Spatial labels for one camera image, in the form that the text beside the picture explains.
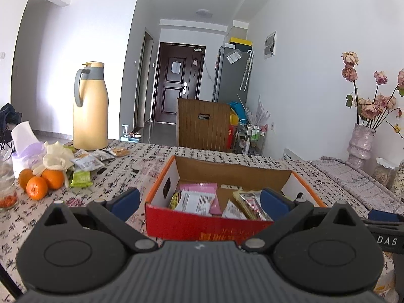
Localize clear plastic cup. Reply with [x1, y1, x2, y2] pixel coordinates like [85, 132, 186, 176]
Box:
[0, 156, 18, 210]

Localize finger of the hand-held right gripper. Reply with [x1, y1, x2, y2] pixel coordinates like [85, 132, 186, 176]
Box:
[362, 209, 404, 228]

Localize yellow thermos jug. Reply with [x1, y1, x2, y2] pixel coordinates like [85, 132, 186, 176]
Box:
[72, 61, 109, 151]

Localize dark bag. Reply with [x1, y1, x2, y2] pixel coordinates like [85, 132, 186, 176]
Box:
[0, 103, 22, 150]

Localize heap of small mixed sachets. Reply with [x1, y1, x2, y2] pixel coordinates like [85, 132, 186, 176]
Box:
[71, 147, 131, 171]

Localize light green snack bar packet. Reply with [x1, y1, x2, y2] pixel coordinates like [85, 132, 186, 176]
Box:
[69, 170, 93, 188]

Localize grey fridge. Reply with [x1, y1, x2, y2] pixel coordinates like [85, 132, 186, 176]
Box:
[212, 45, 253, 105]

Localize wooden chair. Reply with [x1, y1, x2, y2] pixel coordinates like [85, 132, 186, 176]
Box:
[177, 98, 232, 153]

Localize glass jar of oats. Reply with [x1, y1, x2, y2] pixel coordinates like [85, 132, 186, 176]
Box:
[373, 157, 399, 188]

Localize orange fruit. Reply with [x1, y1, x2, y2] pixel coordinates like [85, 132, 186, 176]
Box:
[18, 169, 34, 190]
[26, 176, 48, 200]
[42, 169, 64, 190]

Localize dark brown door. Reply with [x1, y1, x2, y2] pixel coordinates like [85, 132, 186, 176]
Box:
[151, 42, 206, 125]

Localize dried pink roses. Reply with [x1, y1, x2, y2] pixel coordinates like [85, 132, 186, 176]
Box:
[341, 50, 404, 131]

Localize blue plastic bin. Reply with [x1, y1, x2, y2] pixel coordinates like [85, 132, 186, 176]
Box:
[229, 101, 250, 123]

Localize speckled glass jar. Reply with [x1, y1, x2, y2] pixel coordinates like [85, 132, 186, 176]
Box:
[391, 161, 404, 201]

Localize yellow box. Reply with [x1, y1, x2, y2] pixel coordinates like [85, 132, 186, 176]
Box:
[228, 37, 254, 48]

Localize red cardboard box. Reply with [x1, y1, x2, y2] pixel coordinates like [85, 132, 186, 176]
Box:
[145, 155, 327, 243]

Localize pale pink vase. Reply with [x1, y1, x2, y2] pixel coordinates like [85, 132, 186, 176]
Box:
[347, 123, 377, 169]

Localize white striped umbrella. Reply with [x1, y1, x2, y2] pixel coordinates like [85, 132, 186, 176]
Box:
[240, 50, 254, 90]

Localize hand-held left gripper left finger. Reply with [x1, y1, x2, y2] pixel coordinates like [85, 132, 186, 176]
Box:
[41, 188, 158, 254]

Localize pale dried grass bundle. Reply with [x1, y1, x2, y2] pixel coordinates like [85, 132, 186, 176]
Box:
[244, 95, 272, 123]

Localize white wall panel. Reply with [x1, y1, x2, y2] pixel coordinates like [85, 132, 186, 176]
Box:
[263, 31, 277, 60]

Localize pile of white snack packets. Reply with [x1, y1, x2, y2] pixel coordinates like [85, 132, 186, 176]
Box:
[170, 190, 273, 221]

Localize white tissue pack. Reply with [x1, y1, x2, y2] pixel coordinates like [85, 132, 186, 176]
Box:
[11, 120, 46, 179]

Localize wire trolley rack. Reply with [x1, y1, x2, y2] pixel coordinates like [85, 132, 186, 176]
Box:
[235, 121, 269, 157]

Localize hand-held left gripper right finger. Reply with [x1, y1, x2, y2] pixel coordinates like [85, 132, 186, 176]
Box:
[242, 188, 360, 254]

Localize pink snack packet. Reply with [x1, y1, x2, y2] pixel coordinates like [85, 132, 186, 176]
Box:
[179, 182, 221, 216]

